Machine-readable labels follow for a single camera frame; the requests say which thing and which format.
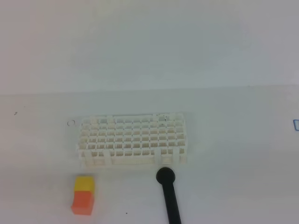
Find orange cube block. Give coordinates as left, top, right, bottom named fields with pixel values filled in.
left=71, top=191, right=94, bottom=216

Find white test tube rack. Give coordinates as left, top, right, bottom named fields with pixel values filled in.
left=76, top=113, right=188, bottom=168

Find clear glass test tube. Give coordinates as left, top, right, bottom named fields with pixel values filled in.
left=67, top=120, right=76, bottom=126

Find yellow cube block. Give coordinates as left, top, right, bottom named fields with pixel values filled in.
left=74, top=175, right=95, bottom=194

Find black round-headed handle tool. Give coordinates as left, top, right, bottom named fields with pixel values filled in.
left=156, top=167, right=182, bottom=224

